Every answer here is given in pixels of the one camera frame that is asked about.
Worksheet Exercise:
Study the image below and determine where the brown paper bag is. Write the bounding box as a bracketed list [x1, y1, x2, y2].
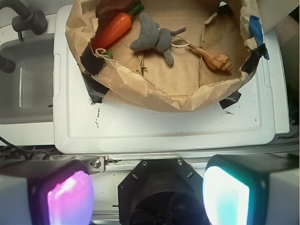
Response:
[66, 0, 260, 113]

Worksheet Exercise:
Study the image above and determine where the brown spiral seashell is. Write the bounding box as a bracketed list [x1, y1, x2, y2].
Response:
[188, 45, 232, 71]

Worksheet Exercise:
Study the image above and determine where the black tape strip right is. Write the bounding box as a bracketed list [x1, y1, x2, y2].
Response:
[219, 91, 241, 109]

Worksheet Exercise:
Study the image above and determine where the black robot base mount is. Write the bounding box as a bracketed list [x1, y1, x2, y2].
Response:
[118, 160, 210, 225]

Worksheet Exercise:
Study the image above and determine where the black tape strip left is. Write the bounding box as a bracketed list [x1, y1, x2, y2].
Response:
[80, 44, 110, 104]

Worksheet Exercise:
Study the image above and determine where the grey plush toy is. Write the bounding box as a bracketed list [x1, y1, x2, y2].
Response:
[130, 12, 187, 66]

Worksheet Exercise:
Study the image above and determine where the white plastic bin lid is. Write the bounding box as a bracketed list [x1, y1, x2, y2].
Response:
[53, 5, 276, 154]

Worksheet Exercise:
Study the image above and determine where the orange toy carrot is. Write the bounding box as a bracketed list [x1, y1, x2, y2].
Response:
[90, 0, 144, 52]

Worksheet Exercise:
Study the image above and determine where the aluminium frame rail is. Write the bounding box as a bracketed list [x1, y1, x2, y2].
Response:
[81, 148, 300, 174]

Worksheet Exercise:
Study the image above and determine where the black tape strip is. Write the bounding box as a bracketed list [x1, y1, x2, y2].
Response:
[80, 44, 110, 104]
[219, 91, 241, 109]

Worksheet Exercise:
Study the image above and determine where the green block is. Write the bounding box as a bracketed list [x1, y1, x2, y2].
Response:
[105, 52, 113, 59]

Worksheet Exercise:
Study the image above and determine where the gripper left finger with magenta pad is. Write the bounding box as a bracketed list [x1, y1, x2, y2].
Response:
[0, 160, 94, 225]

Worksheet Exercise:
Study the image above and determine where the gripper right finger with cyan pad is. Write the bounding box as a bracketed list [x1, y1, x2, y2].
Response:
[202, 154, 300, 225]

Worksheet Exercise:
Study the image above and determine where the dark grey faucet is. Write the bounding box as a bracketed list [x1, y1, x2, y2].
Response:
[0, 0, 48, 41]

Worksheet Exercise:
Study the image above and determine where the grey sink basin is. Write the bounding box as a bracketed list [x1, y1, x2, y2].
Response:
[0, 34, 54, 125]

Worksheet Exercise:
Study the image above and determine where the blue tape piece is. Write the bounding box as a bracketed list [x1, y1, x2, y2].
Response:
[249, 15, 270, 60]

